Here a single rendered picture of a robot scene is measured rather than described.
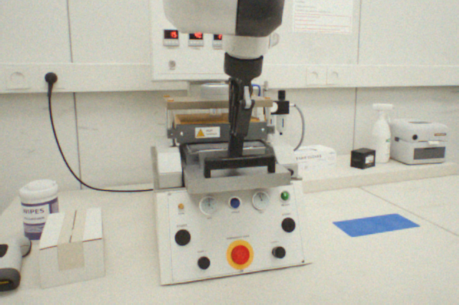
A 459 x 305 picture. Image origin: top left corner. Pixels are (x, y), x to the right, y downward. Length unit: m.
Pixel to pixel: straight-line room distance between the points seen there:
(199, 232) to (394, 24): 1.41
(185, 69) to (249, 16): 0.58
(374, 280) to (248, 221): 0.29
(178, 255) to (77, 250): 0.20
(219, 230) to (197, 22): 0.45
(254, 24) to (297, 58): 1.05
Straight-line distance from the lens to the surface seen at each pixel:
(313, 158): 1.43
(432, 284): 0.89
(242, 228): 0.82
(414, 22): 1.96
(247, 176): 0.74
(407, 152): 1.63
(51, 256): 0.84
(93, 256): 0.84
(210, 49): 1.10
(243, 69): 0.66
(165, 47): 1.08
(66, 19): 1.42
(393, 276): 0.88
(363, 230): 1.07
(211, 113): 0.96
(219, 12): 0.53
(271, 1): 0.53
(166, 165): 0.80
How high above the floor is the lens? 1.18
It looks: 9 degrees down
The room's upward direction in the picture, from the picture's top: straight up
